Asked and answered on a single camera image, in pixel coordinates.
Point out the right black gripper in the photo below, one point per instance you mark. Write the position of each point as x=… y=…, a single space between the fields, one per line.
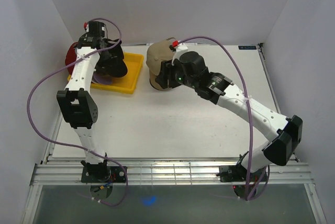
x=167 y=69

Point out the beige baseball cap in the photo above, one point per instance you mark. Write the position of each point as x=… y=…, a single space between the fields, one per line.
x=156 y=54

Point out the black baseball cap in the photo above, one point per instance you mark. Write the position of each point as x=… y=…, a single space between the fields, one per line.
x=111 y=62

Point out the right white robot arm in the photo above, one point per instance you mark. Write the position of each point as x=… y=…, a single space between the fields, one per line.
x=283 y=134

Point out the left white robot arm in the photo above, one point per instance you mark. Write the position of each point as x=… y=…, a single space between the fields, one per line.
x=77 y=106

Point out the red baseball cap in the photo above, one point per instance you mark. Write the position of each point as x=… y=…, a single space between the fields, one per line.
x=71 y=54

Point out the yellow plastic tray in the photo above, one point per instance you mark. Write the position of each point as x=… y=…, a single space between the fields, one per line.
x=128 y=82

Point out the purple visor cap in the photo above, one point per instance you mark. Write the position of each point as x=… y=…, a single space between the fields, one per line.
x=101 y=77

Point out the blue table label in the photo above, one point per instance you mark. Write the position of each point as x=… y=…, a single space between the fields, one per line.
x=247 y=47

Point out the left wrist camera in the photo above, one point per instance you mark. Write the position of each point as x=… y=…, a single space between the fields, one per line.
x=94 y=27

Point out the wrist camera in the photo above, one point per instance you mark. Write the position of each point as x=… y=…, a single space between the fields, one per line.
x=180 y=49
x=94 y=27

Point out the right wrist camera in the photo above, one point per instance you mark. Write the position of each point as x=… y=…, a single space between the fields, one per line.
x=180 y=49

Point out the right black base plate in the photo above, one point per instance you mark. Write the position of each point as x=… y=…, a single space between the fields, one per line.
x=237 y=173

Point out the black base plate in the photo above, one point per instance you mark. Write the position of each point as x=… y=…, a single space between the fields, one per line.
x=237 y=173
x=113 y=174

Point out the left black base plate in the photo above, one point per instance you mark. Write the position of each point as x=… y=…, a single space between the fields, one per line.
x=113 y=174

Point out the aluminium frame rail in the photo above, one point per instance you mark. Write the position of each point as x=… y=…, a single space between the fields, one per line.
x=165 y=172

